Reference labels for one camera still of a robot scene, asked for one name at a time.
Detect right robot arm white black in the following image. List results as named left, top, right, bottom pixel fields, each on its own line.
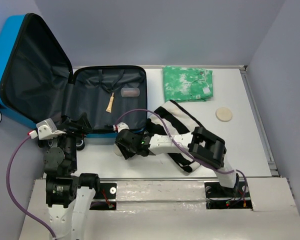
left=115, top=126, right=239, bottom=196

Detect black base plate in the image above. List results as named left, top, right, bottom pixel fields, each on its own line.
left=204, top=181, right=253, bottom=210
left=90, top=182, right=117, bottom=211

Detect blue hard-shell suitcase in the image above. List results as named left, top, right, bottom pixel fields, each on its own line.
left=0, top=13, right=148, bottom=139

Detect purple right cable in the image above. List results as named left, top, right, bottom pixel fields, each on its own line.
left=112, top=109, right=248, bottom=202

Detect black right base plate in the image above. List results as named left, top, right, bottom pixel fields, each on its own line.
left=204, top=181, right=253, bottom=210

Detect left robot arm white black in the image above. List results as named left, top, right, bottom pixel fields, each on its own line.
left=36, top=113, right=101, bottom=240

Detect black and white striped garment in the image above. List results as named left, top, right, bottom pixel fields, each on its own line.
left=145, top=100, right=203, bottom=174

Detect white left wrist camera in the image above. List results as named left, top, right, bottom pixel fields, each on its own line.
left=36, top=118, right=64, bottom=140

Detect green tie-dye shorts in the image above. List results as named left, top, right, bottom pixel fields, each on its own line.
left=162, top=66, right=214, bottom=102

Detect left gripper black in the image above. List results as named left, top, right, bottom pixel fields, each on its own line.
left=52, top=110, right=93, bottom=170

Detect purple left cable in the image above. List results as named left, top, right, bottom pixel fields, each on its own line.
left=6, top=129, right=57, bottom=238

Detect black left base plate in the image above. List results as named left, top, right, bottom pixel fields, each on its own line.
left=90, top=182, right=117, bottom=211

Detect round beige compact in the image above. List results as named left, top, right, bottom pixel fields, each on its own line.
left=215, top=107, right=233, bottom=122
left=113, top=145, right=123, bottom=157

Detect purple cable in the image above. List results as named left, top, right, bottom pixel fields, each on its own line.
left=112, top=109, right=248, bottom=202
left=6, top=129, right=57, bottom=238

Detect beige cosmetic tube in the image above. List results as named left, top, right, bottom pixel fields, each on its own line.
left=105, top=92, right=114, bottom=113

